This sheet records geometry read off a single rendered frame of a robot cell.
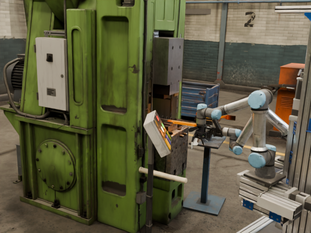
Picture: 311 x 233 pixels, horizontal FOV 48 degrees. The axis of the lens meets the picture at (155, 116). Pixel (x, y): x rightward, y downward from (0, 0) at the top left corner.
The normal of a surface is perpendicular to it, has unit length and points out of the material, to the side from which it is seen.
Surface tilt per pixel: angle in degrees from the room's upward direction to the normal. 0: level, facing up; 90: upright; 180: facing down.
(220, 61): 90
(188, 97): 89
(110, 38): 89
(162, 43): 90
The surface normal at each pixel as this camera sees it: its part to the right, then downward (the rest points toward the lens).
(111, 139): -0.48, 0.21
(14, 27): 0.84, 0.18
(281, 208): -0.74, 0.15
